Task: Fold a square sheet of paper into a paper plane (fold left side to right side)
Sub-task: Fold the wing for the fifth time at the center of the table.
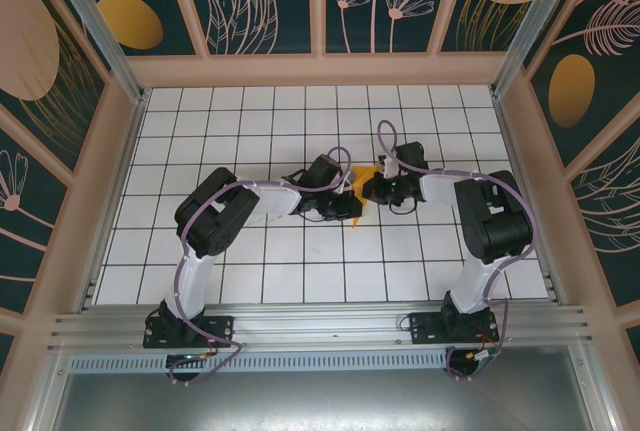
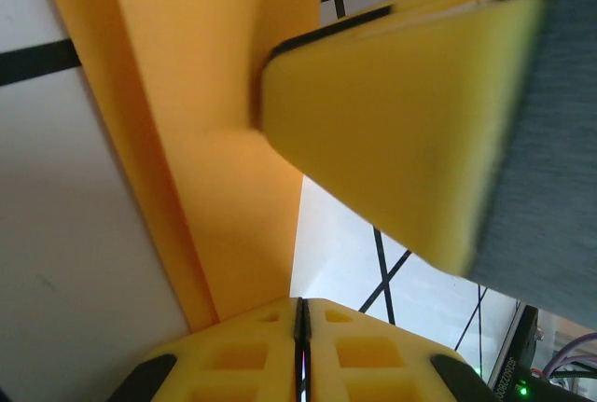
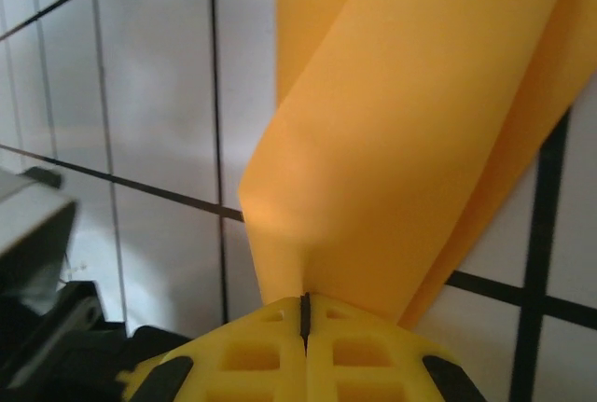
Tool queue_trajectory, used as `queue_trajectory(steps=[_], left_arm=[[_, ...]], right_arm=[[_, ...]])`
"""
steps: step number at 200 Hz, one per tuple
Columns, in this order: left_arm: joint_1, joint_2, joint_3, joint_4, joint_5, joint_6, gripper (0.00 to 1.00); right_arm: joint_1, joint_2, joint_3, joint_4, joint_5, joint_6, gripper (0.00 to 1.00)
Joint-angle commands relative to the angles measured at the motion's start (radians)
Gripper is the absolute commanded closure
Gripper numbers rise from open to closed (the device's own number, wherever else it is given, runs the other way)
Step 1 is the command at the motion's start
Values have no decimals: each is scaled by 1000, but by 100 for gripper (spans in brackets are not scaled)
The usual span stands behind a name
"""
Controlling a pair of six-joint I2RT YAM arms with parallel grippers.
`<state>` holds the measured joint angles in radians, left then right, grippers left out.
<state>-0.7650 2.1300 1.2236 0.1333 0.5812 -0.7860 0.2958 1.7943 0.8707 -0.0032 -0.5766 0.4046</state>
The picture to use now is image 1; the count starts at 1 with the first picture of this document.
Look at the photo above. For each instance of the aluminium mounting rail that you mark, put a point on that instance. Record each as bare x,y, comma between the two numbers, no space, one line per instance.
325,326

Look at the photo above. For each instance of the small green circuit board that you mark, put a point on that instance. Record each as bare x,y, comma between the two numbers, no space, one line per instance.
487,356

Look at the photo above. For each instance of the aluminium side rail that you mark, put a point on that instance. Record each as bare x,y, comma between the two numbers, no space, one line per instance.
90,293
552,286

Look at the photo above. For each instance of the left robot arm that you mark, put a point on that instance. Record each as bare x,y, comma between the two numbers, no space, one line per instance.
215,216

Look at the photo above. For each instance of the orange square paper sheet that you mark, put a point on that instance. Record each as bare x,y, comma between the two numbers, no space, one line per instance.
361,172

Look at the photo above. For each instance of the grey metal sheet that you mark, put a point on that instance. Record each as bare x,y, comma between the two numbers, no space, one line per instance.
320,401

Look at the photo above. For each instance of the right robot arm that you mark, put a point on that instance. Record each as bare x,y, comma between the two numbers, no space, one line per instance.
495,221

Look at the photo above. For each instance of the aluminium frame post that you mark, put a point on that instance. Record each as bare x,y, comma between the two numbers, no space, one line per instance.
96,26
532,26

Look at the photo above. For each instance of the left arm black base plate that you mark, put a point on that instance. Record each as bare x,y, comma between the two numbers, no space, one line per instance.
217,326

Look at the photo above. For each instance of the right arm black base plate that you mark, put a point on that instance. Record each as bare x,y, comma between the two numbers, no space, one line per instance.
425,328

